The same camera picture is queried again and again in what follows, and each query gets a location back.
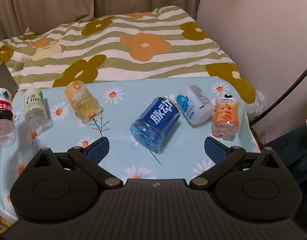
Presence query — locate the red label clear bottle cup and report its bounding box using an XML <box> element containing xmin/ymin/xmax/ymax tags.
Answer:
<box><xmin>0</xmin><ymin>88</ymin><xmax>16</xmax><ymax>148</ymax></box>

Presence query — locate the orange cartoon bottle cup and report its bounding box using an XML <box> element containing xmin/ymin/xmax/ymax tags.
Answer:
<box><xmin>211</xmin><ymin>94</ymin><xmax>239</xmax><ymax>139</ymax></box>

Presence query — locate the green label clear bottle cup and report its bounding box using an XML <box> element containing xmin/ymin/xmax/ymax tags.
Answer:
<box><xmin>24</xmin><ymin>88</ymin><xmax>51</xmax><ymax>131</ymax></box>

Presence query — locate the yellow orange bottle cup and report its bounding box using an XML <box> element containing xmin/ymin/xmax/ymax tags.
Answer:
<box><xmin>65</xmin><ymin>80</ymin><xmax>103</xmax><ymax>122</ymax></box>

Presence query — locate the white bottle cup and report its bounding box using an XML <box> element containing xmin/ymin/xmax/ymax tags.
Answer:
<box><xmin>176</xmin><ymin>83</ymin><xmax>214</xmax><ymax>125</ymax></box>

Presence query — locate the blue bottle cup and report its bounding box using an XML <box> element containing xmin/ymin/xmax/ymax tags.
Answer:
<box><xmin>130</xmin><ymin>96</ymin><xmax>180</xmax><ymax>153</ymax></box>

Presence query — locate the grey laptop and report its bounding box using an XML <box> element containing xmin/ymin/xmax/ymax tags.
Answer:
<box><xmin>0</xmin><ymin>63</ymin><xmax>19</xmax><ymax>99</ymax></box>

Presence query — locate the daisy print blue tablecloth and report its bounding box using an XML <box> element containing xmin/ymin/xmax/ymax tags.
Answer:
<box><xmin>0</xmin><ymin>76</ymin><xmax>261</xmax><ymax>227</ymax></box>

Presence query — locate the striped floral duvet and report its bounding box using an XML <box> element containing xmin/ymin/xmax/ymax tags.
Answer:
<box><xmin>0</xmin><ymin>4</ymin><xmax>257</xmax><ymax>104</ymax></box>

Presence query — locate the black cable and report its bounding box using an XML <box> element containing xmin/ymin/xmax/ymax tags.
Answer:
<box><xmin>250</xmin><ymin>60</ymin><xmax>307</xmax><ymax>126</ymax></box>

